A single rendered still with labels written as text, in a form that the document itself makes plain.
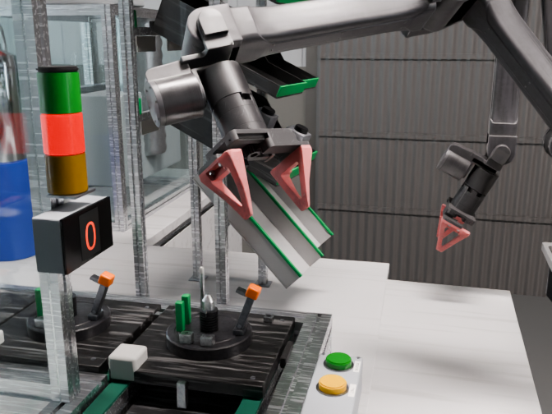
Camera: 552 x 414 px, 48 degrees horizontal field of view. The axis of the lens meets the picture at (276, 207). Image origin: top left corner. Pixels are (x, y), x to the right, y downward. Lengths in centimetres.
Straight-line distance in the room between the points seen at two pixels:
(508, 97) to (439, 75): 229
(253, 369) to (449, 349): 48
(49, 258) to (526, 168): 324
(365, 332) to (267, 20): 72
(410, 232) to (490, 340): 253
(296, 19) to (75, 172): 36
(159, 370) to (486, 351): 66
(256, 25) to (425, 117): 291
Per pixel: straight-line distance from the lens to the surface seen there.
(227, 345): 100
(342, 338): 131
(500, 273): 395
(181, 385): 95
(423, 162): 376
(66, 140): 81
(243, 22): 85
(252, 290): 99
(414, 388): 117
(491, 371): 125
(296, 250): 131
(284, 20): 88
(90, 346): 108
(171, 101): 77
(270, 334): 107
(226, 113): 78
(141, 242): 126
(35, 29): 82
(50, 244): 81
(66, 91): 80
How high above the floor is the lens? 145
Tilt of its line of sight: 15 degrees down
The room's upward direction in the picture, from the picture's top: straight up
